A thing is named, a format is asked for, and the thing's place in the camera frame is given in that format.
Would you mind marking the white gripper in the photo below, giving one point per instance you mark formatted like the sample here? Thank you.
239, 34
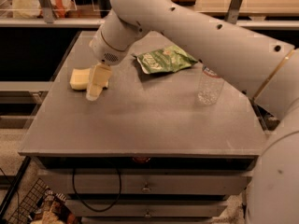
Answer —
104, 52

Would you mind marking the yellow sponge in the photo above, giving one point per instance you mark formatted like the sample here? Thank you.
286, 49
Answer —
80, 79

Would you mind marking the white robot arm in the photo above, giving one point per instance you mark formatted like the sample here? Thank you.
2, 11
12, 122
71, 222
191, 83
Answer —
265, 69

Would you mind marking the green chip bag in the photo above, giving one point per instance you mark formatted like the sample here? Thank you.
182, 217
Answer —
166, 60

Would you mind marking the grey drawer cabinet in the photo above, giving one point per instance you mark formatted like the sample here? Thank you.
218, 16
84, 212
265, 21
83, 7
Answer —
145, 152

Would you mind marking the white plastic bag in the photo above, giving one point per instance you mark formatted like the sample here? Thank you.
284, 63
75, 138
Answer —
32, 8

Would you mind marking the clear plastic water bottle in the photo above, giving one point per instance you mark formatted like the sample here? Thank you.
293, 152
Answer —
210, 87

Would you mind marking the metal shelf rail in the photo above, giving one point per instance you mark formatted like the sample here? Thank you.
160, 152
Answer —
95, 23

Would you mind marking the black wire basket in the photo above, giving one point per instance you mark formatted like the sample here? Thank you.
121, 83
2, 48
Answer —
42, 206

